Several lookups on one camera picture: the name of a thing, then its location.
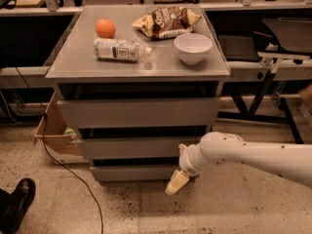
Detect grey top drawer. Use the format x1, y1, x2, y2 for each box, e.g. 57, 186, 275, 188
58, 97, 220, 129

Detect orange fruit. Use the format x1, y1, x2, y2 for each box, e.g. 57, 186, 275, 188
96, 19, 116, 38

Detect black floor cable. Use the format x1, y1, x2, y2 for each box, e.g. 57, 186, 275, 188
13, 65, 104, 234

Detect clear plastic water bottle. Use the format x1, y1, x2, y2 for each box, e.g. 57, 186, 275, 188
94, 38, 152, 62

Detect white bowl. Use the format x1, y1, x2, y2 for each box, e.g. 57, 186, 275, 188
174, 33, 213, 65

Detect brown yellow chip bag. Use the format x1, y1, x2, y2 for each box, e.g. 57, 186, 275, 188
132, 6, 202, 40

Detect cardboard box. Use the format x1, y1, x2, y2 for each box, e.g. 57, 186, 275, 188
34, 94, 86, 164

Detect grey tray on stand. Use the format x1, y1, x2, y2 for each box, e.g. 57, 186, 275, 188
262, 18, 312, 54

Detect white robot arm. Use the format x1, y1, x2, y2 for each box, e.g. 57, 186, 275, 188
165, 132, 312, 195

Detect grey drawer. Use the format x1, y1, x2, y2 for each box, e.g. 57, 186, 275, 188
78, 136, 200, 159
91, 165, 178, 182
58, 97, 220, 129

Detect grey bottom drawer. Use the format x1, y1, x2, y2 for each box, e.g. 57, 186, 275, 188
91, 165, 178, 182

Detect black folding stand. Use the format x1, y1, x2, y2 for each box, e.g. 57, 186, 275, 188
216, 51, 306, 144

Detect grey drawer cabinet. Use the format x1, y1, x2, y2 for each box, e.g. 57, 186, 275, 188
47, 5, 230, 167

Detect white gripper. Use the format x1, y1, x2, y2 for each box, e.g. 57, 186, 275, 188
165, 143, 206, 195

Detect black shoe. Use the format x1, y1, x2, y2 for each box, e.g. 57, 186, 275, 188
0, 178, 36, 234

